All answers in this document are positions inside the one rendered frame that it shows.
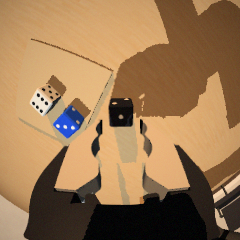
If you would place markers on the white die with black pips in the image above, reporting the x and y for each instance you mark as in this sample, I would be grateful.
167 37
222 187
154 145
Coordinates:
44 99

